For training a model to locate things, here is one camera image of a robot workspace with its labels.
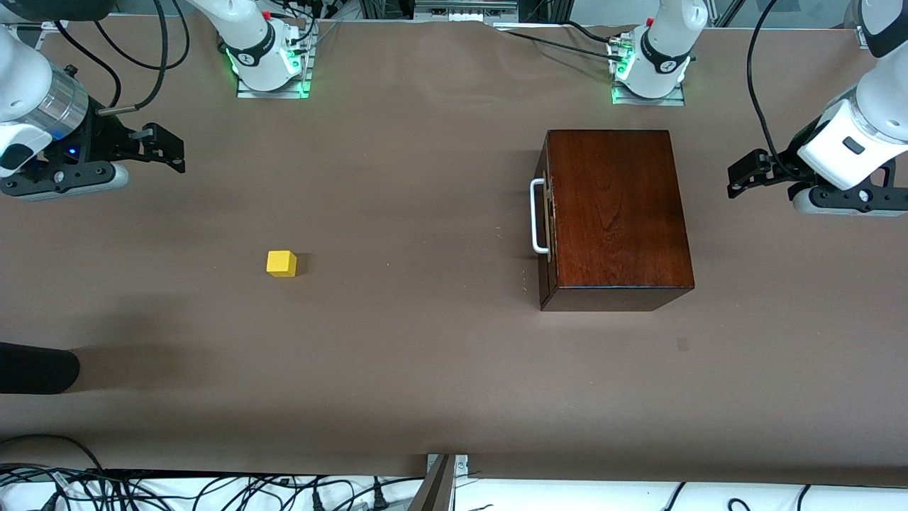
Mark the black power plug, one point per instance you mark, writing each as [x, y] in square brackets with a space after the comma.
[318, 500]
[379, 498]

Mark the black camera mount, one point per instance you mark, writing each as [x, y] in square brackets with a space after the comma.
[57, 181]
[837, 199]

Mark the wooden drawer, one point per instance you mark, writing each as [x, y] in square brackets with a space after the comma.
[547, 152]

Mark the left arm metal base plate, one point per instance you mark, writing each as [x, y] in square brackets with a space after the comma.
[649, 101]

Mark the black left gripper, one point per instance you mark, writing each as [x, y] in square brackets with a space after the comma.
[786, 169]

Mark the aluminium frame rail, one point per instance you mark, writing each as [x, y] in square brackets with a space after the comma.
[461, 11]

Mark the dark brown wooden box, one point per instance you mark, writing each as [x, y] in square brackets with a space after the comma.
[617, 213]

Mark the black rounded object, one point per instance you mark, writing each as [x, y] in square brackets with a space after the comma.
[35, 369]

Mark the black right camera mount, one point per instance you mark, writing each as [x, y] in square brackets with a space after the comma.
[57, 181]

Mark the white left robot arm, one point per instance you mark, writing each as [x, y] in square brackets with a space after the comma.
[656, 81]

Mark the aluminium table edge rail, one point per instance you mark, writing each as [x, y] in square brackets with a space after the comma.
[42, 25]

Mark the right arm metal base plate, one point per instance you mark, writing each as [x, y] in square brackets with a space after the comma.
[273, 94]

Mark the metal camera post bracket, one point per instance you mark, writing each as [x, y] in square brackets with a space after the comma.
[436, 490]

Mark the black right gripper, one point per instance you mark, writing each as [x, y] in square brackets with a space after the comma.
[101, 140]

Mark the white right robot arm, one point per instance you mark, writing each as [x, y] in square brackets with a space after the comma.
[245, 21]

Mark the yellow block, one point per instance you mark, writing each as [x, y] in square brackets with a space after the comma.
[281, 262]

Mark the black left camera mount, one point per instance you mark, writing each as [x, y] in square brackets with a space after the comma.
[837, 199]

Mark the brown paper table cover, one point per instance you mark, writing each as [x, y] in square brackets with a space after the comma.
[425, 355]

